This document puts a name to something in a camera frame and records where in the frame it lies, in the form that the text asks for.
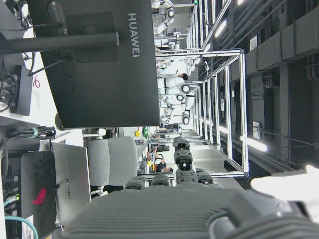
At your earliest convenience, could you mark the black ROG mini computer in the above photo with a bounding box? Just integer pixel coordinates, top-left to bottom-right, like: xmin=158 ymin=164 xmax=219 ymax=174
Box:
xmin=2 ymin=150 xmax=58 ymax=239

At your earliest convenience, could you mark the grey office chair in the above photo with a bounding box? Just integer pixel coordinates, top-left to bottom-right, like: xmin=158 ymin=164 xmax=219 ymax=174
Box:
xmin=87 ymin=136 xmax=139 ymax=198

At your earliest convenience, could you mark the ceiling light bar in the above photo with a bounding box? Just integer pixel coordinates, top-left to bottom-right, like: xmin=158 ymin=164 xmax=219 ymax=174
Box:
xmin=240 ymin=135 xmax=268 ymax=153
xmin=214 ymin=19 xmax=228 ymax=38

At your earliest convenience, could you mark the silver Huawei laptop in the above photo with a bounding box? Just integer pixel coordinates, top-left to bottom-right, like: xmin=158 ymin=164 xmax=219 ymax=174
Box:
xmin=50 ymin=142 xmax=92 ymax=225

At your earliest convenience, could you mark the person in white coat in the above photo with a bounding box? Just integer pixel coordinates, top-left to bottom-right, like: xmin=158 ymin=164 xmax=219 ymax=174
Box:
xmin=157 ymin=73 xmax=189 ymax=88

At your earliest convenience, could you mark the seated person in black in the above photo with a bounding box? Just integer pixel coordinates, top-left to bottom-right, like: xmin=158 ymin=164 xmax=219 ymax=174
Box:
xmin=155 ymin=159 xmax=174 ymax=174

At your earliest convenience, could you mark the right dark robot hand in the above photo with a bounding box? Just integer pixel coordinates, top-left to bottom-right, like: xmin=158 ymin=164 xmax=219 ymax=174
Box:
xmin=59 ymin=135 xmax=319 ymax=239

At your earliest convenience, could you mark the black Huawei monitor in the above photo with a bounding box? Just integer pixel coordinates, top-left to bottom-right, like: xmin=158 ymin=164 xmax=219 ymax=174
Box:
xmin=0 ymin=0 xmax=160 ymax=129

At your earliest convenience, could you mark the black cable bundle green tie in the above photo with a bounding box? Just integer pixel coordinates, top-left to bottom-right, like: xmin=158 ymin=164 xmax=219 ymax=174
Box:
xmin=6 ymin=125 xmax=57 ymax=140

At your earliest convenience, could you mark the black hub box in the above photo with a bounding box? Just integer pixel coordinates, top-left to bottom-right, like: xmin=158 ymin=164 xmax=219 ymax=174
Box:
xmin=10 ymin=65 xmax=33 ymax=117

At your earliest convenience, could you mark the white humanoid robot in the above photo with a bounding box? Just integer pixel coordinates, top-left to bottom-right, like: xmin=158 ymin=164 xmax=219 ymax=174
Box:
xmin=158 ymin=83 xmax=195 ymax=125
xmin=152 ymin=0 xmax=176 ymax=36

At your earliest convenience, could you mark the teal network cable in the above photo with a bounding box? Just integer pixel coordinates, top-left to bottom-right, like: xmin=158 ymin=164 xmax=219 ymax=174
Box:
xmin=3 ymin=194 xmax=39 ymax=239

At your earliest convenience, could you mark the aluminium frame cage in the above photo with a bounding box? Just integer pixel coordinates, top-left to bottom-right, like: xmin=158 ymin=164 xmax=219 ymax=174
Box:
xmin=184 ymin=48 xmax=250 ymax=180

